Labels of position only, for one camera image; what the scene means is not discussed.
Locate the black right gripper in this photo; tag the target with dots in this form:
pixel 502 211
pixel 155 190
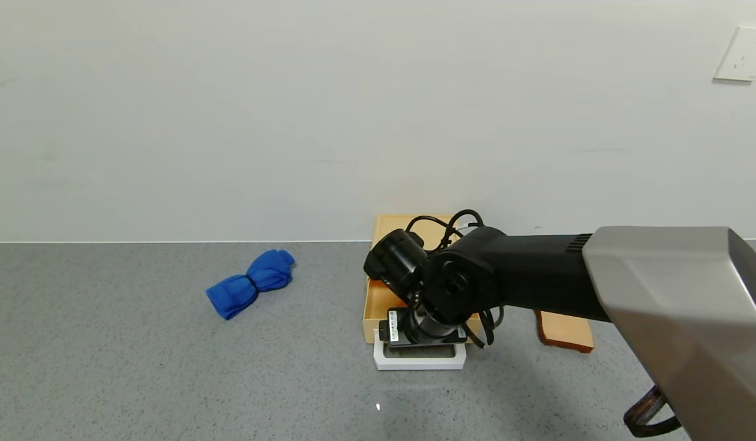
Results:
pixel 401 335

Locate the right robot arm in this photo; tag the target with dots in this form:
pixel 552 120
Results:
pixel 659 288

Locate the blue tied cloth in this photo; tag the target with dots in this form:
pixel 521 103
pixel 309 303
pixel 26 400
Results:
pixel 249 285

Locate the toy toast slice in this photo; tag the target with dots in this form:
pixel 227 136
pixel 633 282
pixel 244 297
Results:
pixel 567 334

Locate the white wall socket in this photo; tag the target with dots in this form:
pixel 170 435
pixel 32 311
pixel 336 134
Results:
pixel 744 54

